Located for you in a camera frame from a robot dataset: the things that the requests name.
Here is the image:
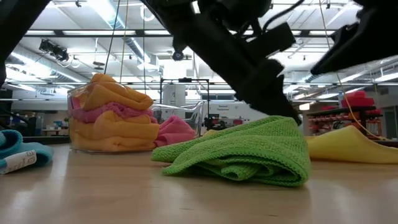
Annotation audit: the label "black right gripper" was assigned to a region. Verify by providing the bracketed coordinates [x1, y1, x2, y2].
[310, 0, 398, 75]

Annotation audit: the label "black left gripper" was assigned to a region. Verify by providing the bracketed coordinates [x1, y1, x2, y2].
[142, 0, 303, 126]

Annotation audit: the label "green microfiber towel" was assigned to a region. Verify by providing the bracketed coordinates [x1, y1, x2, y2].
[151, 115, 312, 188]

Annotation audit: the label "clear plastic container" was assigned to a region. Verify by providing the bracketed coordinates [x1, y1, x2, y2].
[67, 80, 206, 154]

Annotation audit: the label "yellow microfiber towel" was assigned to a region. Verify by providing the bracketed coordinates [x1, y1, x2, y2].
[201, 125, 398, 165]

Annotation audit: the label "small orange microfiber towel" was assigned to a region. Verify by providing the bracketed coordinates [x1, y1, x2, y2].
[70, 110, 160, 153]

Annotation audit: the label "long pink microfiber towel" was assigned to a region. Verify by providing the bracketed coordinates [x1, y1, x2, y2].
[70, 96, 159, 124]

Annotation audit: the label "blue microfiber towel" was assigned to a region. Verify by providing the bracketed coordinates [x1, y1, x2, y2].
[0, 129, 54, 175]

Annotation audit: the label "shelf with red bins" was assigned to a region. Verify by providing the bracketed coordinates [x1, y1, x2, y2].
[306, 105, 384, 139]

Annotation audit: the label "white machine cabinet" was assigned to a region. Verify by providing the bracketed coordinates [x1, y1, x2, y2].
[163, 84, 187, 107]

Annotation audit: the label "black ceiling-mounted device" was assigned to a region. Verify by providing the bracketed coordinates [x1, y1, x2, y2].
[39, 39, 70, 62]

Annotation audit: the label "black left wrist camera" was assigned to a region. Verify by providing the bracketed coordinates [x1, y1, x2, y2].
[248, 21, 297, 57]

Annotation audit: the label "white hanging ring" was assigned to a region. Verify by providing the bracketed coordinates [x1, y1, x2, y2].
[139, 4, 155, 22]

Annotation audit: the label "thin pale hanging cord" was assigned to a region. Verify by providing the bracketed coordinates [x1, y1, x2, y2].
[119, 0, 129, 84]

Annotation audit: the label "thin black hanging cord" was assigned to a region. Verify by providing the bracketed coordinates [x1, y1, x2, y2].
[103, 0, 121, 75]

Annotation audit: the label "black overhead frame beam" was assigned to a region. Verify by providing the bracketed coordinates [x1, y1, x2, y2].
[23, 29, 340, 39]

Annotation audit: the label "black metal table frame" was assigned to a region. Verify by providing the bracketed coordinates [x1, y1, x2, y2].
[23, 136, 71, 145]

